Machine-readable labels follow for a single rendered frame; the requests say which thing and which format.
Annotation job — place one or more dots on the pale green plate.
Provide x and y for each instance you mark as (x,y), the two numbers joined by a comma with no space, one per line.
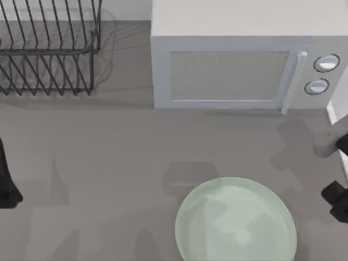
(236,220)

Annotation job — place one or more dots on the small round microwave knob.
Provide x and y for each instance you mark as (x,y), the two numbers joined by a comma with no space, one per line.
(316,86)

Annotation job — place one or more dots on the large round microwave knob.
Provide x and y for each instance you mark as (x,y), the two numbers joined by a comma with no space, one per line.
(326,62)

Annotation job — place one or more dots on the pale microwave door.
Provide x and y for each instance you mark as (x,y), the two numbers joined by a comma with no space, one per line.
(228,76)

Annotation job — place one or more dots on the pale microwave oven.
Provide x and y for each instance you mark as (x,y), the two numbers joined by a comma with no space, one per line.
(244,19)

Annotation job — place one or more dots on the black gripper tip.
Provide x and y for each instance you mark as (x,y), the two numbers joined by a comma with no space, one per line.
(6,187)

